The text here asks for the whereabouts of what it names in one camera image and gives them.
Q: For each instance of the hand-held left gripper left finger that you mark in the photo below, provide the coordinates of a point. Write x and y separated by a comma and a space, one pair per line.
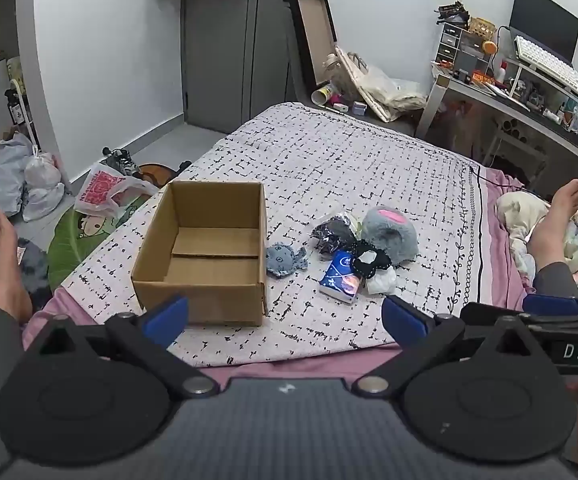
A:
166, 317

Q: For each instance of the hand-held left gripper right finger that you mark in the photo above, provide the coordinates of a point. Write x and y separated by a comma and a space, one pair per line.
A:
403, 317

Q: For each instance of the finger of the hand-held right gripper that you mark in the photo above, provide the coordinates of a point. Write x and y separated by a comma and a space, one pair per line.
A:
551, 305

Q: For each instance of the white cloth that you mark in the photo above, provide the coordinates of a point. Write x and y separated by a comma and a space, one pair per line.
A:
381, 281

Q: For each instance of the brown cardboard box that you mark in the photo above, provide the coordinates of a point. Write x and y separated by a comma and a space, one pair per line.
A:
219, 300

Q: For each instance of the blue tissue packet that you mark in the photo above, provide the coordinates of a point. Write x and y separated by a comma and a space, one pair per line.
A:
339, 280

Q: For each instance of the grey pink plush slipper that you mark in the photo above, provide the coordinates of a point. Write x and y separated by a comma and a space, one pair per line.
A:
394, 237

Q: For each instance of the blue octopus plush toy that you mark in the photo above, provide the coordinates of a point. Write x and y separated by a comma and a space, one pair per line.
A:
281, 260

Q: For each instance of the person's right foot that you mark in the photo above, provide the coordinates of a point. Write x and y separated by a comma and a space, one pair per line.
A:
554, 230

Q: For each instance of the pale green round pouch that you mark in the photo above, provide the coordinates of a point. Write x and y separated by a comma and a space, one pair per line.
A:
353, 221

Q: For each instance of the clear bag of black items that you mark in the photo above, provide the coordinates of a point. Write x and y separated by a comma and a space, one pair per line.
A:
331, 235

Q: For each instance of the green cartoon rug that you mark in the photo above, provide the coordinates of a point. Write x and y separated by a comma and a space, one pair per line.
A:
69, 250

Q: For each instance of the dark patterned floor mat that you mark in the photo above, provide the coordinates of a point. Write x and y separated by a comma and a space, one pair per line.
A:
36, 270

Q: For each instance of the brown floor mat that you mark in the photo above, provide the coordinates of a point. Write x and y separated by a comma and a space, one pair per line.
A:
156, 174

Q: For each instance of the pink printed plastic bag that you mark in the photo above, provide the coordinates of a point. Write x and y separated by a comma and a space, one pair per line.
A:
99, 190

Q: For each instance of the grey sneakers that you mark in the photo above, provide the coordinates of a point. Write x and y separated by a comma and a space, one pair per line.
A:
119, 160

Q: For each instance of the person's left leg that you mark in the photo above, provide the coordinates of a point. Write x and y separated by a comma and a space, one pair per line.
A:
6, 270

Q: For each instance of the bed with patterned cover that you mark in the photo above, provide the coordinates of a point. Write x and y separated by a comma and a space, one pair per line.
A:
344, 160

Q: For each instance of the white plastic bag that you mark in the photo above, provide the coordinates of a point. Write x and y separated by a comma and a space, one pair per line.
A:
44, 185

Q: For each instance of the grey desk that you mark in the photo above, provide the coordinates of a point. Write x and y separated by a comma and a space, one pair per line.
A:
519, 107

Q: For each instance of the small purple box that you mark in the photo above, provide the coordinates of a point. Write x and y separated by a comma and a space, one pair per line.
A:
359, 107

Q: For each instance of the grey plastic bag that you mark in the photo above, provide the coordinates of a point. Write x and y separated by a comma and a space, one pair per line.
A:
6, 170

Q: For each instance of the small white case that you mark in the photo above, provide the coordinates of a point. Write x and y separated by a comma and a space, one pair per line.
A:
340, 108

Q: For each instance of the beige tote bag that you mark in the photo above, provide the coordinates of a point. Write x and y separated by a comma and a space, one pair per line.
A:
389, 90

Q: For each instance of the yellow white paper tube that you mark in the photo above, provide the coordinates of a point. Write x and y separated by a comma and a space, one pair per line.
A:
324, 95

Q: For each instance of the white monitor riser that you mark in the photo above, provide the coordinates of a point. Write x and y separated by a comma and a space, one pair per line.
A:
516, 67

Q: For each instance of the white keyboard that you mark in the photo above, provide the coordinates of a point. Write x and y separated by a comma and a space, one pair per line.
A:
549, 62

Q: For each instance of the black bottle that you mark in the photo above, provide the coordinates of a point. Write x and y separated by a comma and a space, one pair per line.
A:
17, 110

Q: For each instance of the clear glass jar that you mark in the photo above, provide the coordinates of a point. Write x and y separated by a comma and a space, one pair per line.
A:
333, 66

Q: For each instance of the grey wardrobe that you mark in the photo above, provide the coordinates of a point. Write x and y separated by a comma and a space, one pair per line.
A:
219, 60

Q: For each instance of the orange round toy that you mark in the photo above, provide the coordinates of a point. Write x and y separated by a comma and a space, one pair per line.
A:
490, 47

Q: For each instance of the desktop drawer organizer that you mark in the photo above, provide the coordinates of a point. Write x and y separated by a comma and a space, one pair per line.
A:
451, 45

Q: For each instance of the black monitor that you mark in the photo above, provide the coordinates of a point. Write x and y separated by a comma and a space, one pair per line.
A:
544, 25

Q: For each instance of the wicker basket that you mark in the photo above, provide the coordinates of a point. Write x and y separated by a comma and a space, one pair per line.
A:
483, 29

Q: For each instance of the large black framed board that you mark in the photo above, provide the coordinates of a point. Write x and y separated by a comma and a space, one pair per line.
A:
314, 25

